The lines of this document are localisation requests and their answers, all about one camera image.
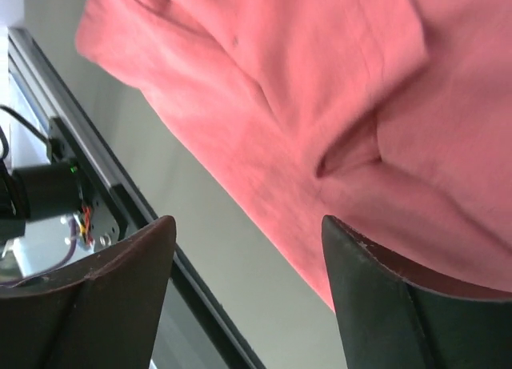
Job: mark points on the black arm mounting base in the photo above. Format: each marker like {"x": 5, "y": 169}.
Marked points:
{"x": 107, "y": 224}

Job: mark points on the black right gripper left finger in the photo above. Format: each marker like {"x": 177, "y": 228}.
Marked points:
{"x": 100, "y": 312}

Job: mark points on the salmon pink t shirt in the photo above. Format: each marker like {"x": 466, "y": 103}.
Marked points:
{"x": 391, "y": 115}

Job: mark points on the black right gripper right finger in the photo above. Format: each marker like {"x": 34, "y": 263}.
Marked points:
{"x": 395, "y": 313}

